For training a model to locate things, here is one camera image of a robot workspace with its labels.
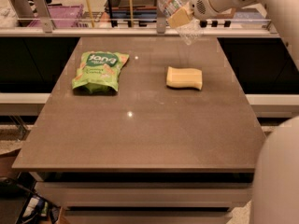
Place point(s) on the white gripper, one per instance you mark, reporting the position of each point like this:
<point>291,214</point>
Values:
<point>202,4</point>

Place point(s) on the clear plastic water bottle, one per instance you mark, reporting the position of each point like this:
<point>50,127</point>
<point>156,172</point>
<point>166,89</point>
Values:
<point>189,32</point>

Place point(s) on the green and yellow sponge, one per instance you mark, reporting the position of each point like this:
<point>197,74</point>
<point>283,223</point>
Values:
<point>180,78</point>

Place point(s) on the cardboard box with label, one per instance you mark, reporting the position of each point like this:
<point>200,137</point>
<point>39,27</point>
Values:
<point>227,14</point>

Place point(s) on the yellow pole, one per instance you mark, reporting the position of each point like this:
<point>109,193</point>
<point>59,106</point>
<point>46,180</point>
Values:
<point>90,12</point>

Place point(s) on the green snack bag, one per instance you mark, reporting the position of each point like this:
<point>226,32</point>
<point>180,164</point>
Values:
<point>99,71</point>

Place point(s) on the purple plastic crate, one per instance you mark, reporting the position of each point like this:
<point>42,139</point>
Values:
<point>65,16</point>

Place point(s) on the upper grey drawer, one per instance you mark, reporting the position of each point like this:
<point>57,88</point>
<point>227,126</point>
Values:
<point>75,194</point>

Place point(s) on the grey drawer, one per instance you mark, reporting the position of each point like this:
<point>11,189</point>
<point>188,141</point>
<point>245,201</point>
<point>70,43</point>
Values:
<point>139,216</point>
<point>75,194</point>

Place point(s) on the lower grey drawer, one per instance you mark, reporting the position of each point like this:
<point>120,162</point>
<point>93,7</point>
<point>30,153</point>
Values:
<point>139,216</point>

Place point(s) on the box of clutter on floor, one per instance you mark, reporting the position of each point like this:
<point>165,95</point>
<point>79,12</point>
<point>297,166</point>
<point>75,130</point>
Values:
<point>39,211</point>

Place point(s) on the middle metal railing post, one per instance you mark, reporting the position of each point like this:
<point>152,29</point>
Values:
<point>160,22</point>

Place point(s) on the metal railing post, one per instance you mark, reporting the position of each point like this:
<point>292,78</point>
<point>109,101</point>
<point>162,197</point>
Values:
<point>160,22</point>
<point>44,16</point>

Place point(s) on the left metal railing post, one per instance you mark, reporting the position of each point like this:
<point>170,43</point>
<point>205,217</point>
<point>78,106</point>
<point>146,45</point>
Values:
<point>44,16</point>

